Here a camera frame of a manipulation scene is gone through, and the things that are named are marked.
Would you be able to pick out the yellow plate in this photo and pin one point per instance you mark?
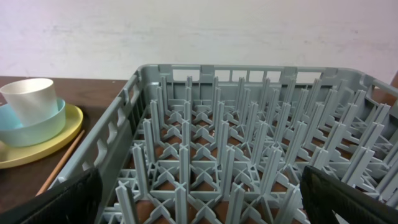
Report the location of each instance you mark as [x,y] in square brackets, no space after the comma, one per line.
[17,156]

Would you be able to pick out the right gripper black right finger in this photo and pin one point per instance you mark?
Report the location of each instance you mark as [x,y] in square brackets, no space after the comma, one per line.
[324,197]

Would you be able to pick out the cream white cup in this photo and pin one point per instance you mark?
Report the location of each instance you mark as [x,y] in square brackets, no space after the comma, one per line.
[33,100]

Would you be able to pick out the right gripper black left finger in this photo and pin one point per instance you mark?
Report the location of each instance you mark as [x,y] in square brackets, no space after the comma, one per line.
[75,200]

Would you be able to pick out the right wooden chopstick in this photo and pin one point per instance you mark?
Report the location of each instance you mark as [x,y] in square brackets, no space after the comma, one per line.
[60,164]

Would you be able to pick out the grey plastic dishwasher rack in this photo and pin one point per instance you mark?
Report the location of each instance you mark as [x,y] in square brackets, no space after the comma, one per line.
[228,144]

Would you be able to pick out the light blue bowl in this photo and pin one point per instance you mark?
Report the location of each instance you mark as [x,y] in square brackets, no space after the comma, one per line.
[14,134]

